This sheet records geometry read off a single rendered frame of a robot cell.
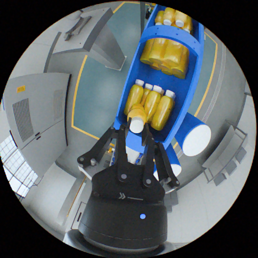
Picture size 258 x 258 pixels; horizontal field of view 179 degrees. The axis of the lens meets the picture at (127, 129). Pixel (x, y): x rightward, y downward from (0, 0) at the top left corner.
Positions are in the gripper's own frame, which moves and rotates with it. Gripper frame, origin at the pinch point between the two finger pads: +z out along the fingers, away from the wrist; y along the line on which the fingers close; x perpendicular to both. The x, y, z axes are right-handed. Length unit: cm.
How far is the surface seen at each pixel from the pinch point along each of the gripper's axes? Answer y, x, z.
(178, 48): 6.0, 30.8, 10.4
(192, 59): 18.4, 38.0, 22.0
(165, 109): 10.0, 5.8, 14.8
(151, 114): 6.3, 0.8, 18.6
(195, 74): 12.5, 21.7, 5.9
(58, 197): -199, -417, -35
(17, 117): -151, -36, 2
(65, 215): -25, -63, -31
